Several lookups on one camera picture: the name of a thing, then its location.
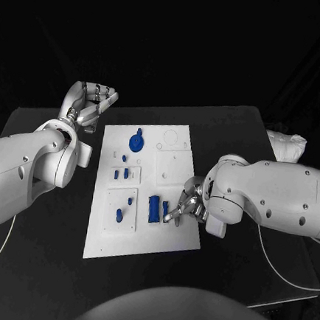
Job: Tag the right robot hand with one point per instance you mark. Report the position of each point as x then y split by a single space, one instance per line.
190 203

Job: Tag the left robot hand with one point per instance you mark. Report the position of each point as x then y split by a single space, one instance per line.
82 104

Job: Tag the slim blue cylinder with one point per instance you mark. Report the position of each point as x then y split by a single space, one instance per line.
165 207

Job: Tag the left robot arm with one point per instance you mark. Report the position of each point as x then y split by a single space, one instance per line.
15 161

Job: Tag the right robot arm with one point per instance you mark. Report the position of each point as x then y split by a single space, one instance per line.
270 194

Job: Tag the white task board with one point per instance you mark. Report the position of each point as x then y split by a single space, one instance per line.
137 241

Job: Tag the large blue cylinder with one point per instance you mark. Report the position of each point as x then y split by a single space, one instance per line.
154 209

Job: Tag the blue gear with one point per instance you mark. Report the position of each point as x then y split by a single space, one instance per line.
136 143

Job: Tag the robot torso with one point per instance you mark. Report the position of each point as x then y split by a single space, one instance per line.
188 315

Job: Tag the white plastic bag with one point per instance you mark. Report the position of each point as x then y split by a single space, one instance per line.
287 147

